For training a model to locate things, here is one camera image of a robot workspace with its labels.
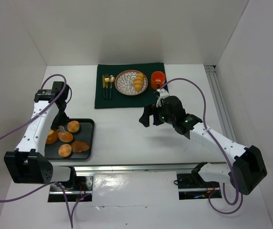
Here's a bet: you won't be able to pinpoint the dark green placemat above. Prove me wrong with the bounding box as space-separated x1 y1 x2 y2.
94 62 165 109

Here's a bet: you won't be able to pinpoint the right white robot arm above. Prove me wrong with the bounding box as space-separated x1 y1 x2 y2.
139 89 267 195

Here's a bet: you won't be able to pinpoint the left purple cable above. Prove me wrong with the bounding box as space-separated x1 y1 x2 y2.
0 74 89 229

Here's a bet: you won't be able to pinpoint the aluminium rail right side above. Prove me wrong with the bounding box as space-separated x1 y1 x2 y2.
204 65 246 169

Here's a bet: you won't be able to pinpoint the gold fork dark handle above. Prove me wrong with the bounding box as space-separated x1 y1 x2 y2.
104 74 109 99

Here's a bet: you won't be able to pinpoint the large orange round bread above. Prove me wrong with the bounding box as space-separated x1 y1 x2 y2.
46 130 59 145

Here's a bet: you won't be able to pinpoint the round bun top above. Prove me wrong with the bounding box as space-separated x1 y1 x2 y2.
67 120 80 133

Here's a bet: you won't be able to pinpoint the black baking tray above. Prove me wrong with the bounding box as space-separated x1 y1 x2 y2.
45 118 95 161

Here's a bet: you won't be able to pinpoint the gold spoon dark handle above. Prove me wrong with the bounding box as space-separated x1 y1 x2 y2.
109 75 115 99

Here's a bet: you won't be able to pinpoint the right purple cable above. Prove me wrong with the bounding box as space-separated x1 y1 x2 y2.
159 77 243 215

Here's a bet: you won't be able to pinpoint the round bun middle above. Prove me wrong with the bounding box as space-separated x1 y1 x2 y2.
58 131 74 143

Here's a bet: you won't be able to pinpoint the striped long bread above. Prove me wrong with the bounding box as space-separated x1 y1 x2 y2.
133 73 144 92

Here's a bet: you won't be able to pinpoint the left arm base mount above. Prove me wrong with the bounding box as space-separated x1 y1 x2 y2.
48 175 93 203

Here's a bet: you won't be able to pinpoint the metal tongs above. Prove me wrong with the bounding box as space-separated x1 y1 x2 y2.
58 125 65 133

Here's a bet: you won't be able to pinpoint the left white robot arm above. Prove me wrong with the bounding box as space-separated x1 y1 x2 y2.
4 82 73 184

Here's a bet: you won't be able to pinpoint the brown croissant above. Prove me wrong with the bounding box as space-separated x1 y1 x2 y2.
71 141 90 153

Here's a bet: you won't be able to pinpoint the floral patterned plate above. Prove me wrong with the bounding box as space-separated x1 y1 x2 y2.
115 70 148 96

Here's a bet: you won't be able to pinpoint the gold knife dark handle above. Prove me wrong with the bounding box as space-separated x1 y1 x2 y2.
102 75 106 99

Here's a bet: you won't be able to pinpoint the purple cable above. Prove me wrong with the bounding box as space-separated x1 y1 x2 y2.
0 74 89 229
159 77 243 215

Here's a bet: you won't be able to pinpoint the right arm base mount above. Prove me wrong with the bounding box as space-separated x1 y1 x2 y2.
173 173 222 200

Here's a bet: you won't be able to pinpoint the round bun bottom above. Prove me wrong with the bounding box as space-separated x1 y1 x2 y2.
58 144 72 157

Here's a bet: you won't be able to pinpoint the orange mug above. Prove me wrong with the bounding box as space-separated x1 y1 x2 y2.
151 71 166 90

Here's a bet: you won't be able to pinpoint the round bun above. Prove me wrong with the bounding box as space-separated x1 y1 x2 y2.
58 131 74 143
58 144 72 157
67 120 80 133

